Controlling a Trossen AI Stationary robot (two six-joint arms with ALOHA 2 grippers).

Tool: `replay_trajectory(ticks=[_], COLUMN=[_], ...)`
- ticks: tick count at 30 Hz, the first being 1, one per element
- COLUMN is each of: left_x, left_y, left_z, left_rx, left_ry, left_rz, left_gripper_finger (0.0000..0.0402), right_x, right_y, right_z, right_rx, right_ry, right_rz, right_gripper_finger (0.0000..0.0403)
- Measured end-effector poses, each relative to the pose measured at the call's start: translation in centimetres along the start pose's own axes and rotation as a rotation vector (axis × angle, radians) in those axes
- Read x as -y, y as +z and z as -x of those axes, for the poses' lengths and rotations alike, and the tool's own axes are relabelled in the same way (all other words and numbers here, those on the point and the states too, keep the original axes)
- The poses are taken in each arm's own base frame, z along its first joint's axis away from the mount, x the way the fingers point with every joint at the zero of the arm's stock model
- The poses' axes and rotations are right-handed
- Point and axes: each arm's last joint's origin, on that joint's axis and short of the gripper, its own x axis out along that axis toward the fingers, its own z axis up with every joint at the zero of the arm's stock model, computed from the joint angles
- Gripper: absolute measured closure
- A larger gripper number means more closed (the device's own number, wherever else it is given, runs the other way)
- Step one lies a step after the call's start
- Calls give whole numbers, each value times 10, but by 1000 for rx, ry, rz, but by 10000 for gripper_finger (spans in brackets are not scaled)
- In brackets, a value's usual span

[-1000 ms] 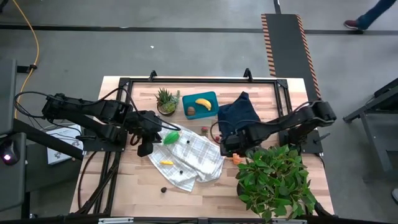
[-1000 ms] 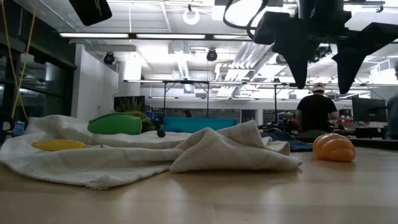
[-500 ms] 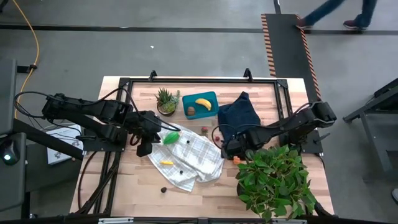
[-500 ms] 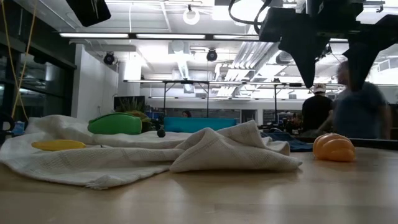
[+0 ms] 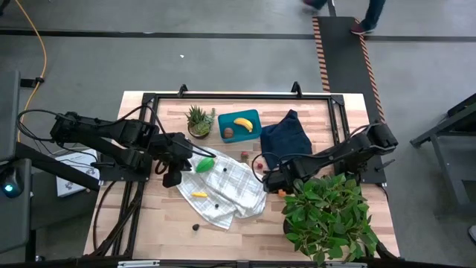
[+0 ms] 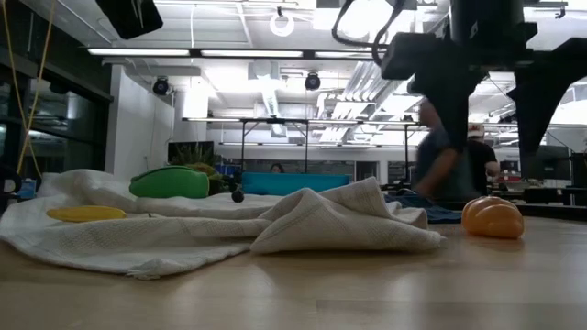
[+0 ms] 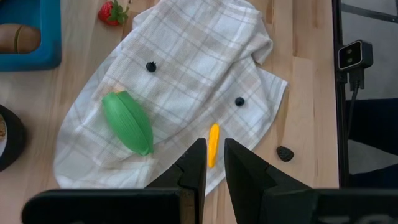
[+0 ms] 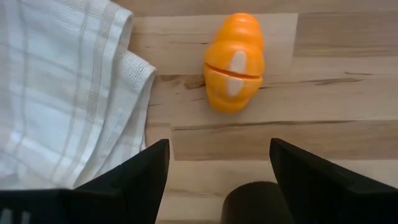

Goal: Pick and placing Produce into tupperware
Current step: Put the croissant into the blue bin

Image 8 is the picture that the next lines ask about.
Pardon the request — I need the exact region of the orange toy bell pepper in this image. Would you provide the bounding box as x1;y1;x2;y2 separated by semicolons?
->
203;12;266;114

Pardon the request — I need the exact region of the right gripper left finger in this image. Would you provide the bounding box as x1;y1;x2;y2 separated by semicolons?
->
67;139;170;224

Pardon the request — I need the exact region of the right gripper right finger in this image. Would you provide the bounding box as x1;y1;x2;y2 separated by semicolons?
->
269;138;374;224

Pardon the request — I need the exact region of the white checked towel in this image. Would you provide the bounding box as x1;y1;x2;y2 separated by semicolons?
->
0;0;157;190

